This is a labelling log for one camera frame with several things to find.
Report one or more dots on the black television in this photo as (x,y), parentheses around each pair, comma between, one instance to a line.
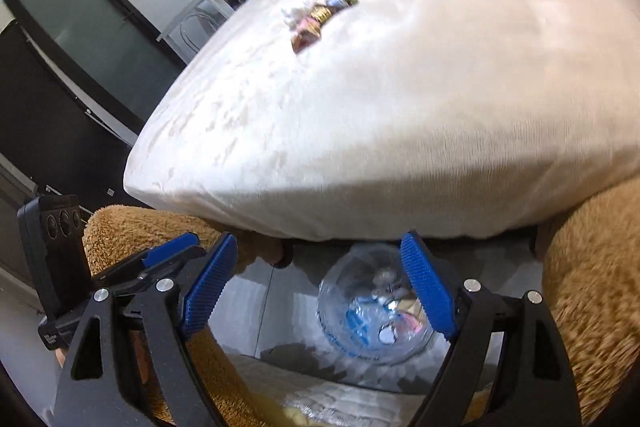
(90,32)

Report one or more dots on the pink wrapper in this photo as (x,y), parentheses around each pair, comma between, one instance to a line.
(302,39)

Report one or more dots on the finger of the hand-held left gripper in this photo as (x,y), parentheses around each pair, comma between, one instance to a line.
(165,271)
(170,249)

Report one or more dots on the black cabinet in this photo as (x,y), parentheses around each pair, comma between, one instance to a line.
(50,132)

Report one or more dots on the white chair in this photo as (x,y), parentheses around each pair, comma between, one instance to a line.
(200,17)

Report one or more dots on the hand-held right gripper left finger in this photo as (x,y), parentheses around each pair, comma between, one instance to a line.
(210,287)

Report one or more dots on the bed with beige blanket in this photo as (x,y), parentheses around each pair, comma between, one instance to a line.
(400,107)

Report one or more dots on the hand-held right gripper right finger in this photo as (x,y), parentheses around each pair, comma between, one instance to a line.
(430,292)

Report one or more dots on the white crinkled plastic bag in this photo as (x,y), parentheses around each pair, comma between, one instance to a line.
(350,407)

